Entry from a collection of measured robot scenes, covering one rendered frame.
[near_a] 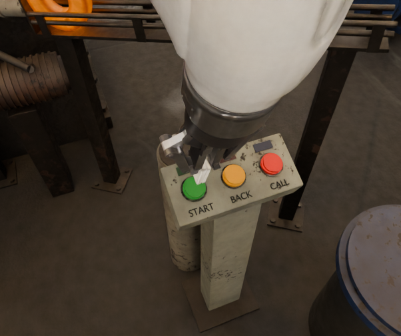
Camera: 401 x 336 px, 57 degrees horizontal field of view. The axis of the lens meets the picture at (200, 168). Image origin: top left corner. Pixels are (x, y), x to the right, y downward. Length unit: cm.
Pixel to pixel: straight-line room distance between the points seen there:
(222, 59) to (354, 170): 134
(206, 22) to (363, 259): 67
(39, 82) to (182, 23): 87
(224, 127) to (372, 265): 57
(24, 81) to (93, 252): 57
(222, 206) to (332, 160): 96
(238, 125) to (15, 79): 85
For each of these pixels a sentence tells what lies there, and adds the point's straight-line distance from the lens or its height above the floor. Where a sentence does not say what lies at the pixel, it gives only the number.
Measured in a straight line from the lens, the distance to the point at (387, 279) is 83.
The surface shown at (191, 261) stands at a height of 8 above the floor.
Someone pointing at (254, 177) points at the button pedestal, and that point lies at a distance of 67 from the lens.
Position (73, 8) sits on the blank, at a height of 69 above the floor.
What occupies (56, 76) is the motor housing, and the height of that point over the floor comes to 50.
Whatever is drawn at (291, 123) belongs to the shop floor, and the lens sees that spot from 165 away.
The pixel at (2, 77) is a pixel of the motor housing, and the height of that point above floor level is 52.
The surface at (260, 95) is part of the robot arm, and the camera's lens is 26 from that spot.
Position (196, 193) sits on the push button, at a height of 61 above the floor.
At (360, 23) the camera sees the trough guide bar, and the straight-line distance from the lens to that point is 81.
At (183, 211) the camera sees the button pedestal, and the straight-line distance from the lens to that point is 63.
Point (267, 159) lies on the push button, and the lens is 67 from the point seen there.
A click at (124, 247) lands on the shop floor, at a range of 128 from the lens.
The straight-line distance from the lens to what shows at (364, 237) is 85.
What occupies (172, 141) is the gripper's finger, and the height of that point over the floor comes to 82.
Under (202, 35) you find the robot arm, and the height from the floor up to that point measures 100.
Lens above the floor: 112
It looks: 51 degrees down
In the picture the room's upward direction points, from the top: straight up
